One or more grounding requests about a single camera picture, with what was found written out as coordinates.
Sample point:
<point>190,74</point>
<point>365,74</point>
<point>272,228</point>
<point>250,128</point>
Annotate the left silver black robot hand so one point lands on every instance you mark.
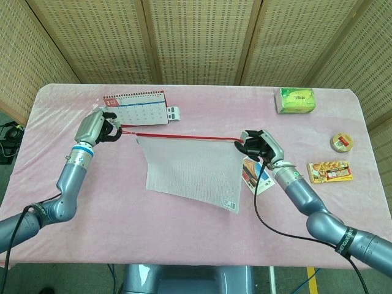
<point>90,127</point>

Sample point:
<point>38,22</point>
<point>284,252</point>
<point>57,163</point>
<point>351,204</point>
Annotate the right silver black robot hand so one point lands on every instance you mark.
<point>269,147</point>

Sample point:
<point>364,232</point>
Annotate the clear mesh zipper pouch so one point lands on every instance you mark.
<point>190,171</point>

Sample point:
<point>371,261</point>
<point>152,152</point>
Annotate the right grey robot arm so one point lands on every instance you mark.
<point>306,196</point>

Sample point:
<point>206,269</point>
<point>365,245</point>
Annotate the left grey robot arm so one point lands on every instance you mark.
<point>72,177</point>

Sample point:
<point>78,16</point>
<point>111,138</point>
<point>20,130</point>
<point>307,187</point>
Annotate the clear plastic blister pack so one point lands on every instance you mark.
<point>97,109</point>

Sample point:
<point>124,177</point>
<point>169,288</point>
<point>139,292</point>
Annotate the picture card white border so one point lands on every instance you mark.
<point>249,174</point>

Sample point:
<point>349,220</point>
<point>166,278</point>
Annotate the green tissue pack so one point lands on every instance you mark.
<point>295,101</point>

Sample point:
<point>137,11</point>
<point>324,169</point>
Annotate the red desk calendar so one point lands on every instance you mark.
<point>141,108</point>

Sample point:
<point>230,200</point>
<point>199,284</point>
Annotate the orange snack box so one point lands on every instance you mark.
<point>330,173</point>

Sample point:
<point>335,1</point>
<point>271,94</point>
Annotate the round wooden tin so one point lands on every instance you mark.
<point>341,142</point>

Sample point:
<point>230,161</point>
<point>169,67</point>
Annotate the black floor equipment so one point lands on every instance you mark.
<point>10,137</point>

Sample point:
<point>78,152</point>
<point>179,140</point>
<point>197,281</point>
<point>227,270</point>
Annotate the white black small package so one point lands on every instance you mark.
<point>173,113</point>

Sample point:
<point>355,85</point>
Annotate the woven bamboo screen panel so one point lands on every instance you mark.
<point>367,61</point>
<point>199,39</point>
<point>294,39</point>
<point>101,39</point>
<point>18,61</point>

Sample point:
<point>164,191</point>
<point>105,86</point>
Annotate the pink tablecloth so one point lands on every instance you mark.
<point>183,232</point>

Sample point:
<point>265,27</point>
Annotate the white table leg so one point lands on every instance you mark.
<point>272,280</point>

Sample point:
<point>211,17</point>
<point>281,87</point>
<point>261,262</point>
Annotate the grey robot torso base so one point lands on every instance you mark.
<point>190,280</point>

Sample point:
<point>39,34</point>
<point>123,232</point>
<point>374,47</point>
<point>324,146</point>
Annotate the black object on floor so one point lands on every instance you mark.
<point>46,290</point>

